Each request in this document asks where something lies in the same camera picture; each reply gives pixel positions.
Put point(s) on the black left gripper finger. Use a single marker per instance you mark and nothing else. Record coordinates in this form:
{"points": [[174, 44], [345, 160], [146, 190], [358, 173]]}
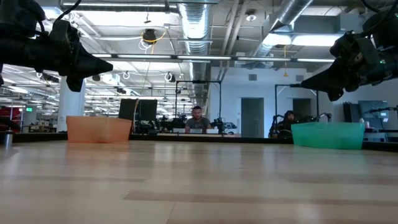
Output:
{"points": [[88, 65], [75, 82]]}

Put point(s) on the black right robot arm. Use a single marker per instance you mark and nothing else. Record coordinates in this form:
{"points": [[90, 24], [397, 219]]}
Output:
{"points": [[387, 28]]}

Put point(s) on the black background robot arm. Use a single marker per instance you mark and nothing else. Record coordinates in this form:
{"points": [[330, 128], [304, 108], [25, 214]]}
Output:
{"points": [[174, 123], [222, 124], [320, 117]]}

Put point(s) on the dark cabinet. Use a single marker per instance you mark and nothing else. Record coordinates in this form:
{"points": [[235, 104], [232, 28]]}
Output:
{"points": [[349, 112]]}

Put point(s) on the white building pillar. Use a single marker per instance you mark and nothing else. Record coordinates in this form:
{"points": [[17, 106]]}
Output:
{"points": [[71, 105]]}

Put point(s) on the grey door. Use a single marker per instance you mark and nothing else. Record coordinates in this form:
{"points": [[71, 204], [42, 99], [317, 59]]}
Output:
{"points": [[252, 118], [301, 107]]}

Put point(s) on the green plastic bin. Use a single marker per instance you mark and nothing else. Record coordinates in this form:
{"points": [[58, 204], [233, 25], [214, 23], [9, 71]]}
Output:
{"points": [[328, 136]]}

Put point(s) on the orange plastic bin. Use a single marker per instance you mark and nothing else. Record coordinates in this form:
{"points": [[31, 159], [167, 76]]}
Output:
{"points": [[98, 129]]}

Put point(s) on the green exit sign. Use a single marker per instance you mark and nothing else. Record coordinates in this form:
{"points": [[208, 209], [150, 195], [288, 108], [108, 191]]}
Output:
{"points": [[29, 109]]}

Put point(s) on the person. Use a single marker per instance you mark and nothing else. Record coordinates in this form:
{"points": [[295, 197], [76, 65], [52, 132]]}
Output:
{"points": [[286, 123], [197, 119]]}

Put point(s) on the black computer monitor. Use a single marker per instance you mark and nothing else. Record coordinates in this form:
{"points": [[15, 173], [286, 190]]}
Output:
{"points": [[127, 109]]}

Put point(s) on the silver ceiling pipe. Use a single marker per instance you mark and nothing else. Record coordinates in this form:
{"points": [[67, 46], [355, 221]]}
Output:
{"points": [[118, 6]]}

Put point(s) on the black ceiling device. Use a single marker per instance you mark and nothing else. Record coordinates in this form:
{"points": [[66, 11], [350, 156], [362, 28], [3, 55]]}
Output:
{"points": [[149, 36]]}

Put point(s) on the silver metal cylinder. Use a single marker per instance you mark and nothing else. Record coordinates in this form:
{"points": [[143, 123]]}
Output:
{"points": [[8, 138]]}

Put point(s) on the round ceiling smoke detector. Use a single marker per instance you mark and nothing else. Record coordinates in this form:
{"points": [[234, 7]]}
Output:
{"points": [[251, 15]]}

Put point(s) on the long ceiling light strip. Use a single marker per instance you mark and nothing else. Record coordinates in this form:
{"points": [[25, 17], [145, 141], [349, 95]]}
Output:
{"points": [[202, 57]]}

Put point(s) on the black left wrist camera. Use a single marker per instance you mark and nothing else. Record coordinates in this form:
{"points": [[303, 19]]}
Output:
{"points": [[63, 32]]}

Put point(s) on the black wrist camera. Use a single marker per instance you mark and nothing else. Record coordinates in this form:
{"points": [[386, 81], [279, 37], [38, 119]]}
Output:
{"points": [[343, 45], [63, 32]]}

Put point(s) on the wall vent grille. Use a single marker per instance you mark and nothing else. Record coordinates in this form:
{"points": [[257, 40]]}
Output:
{"points": [[299, 78], [252, 77]]}

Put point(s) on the dark wall screen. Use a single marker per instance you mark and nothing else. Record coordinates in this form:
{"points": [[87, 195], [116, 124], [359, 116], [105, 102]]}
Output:
{"points": [[370, 107]]}

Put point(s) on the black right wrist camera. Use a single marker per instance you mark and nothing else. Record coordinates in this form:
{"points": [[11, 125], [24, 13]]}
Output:
{"points": [[343, 45]]}

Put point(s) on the black metal frame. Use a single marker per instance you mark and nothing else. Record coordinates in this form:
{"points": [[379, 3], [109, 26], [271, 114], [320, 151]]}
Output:
{"points": [[199, 81], [280, 102]]}

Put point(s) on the slanted silver duct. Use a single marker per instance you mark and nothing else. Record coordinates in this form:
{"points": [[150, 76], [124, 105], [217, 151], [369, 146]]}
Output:
{"points": [[289, 12]]}

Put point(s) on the round silver ventilation duct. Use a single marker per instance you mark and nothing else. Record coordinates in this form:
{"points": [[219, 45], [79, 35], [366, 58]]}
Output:
{"points": [[196, 25]]}

